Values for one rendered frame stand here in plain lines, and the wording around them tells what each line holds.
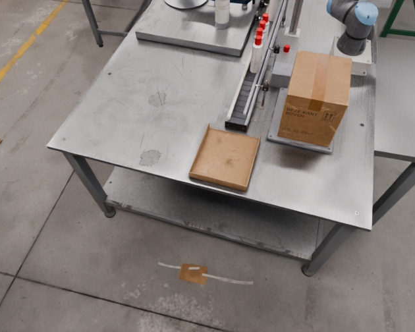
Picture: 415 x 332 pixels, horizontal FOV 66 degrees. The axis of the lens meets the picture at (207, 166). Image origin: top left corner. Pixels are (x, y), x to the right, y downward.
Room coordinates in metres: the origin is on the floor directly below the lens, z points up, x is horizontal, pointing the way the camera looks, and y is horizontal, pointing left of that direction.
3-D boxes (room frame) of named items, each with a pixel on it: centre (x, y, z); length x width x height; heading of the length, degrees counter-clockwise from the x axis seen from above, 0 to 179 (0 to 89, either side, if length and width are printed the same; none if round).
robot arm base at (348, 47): (1.50, -0.82, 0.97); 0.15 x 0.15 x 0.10
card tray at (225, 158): (0.85, -0.09, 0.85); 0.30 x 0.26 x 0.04; 161
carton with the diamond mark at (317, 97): (1.05, -0.50, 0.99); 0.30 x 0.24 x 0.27; 161
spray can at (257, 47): (1.38, -0.28, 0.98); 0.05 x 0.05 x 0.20
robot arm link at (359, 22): (1.50, -0.81, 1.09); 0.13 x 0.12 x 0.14; 34
